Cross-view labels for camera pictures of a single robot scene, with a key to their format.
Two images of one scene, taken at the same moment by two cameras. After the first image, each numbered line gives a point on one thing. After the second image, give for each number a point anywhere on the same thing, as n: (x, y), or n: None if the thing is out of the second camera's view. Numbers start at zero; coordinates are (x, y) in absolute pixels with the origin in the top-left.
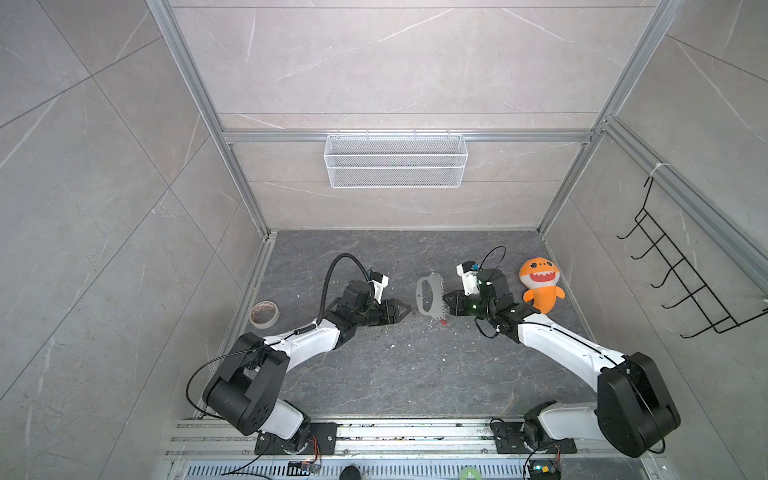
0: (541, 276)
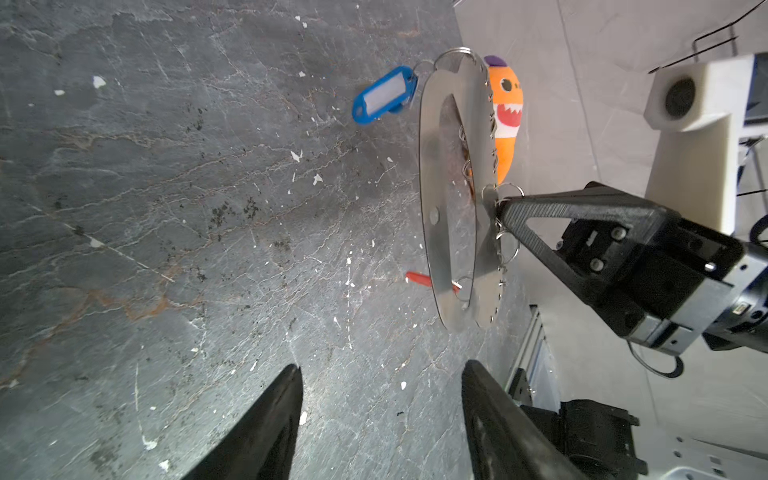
0: (507, 105)
